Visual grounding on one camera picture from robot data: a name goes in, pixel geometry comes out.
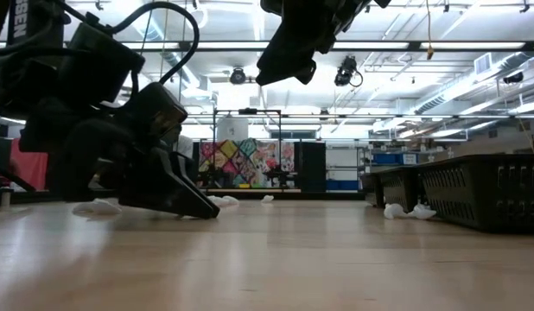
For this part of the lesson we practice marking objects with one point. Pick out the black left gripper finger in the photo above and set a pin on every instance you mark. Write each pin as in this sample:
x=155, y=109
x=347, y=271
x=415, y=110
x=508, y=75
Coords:
x=198, y=185
x=163, y=185

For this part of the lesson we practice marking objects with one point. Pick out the black mesh plastic basket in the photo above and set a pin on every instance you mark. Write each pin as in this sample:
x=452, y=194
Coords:
x=398, y=185
x=487, y=194
x=370, y=188

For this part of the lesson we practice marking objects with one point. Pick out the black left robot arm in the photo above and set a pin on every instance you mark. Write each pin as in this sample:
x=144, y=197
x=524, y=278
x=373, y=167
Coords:
x=98, y=65

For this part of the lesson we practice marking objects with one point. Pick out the orange hanging cloth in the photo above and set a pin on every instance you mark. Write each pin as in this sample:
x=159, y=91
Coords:
x=29, y=164

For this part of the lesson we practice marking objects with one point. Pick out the black ceiling mounted device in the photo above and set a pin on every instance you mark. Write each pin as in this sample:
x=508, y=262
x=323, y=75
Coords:
x=237, y=76
x=345, y=71
x=513, y=78

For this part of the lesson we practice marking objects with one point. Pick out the white boxy unit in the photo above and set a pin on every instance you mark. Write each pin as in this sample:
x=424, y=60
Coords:
x=232, y=128

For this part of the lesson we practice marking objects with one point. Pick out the long ceiling light track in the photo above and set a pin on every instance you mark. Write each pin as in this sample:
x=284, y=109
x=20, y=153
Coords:
x=379, y=116
x=370, y=45

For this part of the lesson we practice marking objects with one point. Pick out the white cabinet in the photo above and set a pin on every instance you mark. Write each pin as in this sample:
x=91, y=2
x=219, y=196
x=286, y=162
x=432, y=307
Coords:
x=341, y=164

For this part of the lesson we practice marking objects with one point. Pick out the blue storage bin white label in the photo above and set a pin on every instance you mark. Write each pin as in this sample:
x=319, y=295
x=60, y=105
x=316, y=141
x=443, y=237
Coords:
x=408, y=158

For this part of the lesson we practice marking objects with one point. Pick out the white vent grille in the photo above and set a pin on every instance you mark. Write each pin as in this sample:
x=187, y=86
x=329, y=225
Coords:
x=483, y=64

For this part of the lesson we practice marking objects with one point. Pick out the colourful patchwork wall mural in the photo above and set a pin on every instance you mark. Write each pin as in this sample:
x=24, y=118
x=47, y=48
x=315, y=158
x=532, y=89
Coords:
x=245, y=162

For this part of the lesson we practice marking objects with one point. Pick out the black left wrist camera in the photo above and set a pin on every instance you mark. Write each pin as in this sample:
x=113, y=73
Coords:
x=159, y=112

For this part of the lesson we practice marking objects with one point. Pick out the black metal frame rack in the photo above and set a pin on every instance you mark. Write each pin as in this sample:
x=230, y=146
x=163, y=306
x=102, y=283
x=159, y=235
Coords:
x=267, y=111

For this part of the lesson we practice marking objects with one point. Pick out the black aluminium table frame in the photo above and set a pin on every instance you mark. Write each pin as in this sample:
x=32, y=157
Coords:
x=314, y=195

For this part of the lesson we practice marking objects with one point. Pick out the silver ribbed ventilation duct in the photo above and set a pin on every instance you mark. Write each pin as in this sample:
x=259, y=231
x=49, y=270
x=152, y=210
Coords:
x=440, y=97
x=176, y=65

